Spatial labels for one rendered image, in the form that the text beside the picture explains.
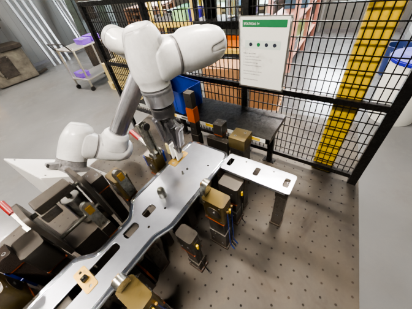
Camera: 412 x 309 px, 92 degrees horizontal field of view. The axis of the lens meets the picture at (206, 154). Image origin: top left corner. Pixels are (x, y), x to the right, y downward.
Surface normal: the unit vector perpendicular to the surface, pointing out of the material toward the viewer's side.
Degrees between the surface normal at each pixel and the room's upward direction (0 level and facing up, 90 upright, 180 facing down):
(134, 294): 0
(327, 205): 0
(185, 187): 0
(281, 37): 90
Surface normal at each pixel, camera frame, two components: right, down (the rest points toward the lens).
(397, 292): -0.12, -0.72
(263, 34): -0.56, 0.62
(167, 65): 0.56, 0.55
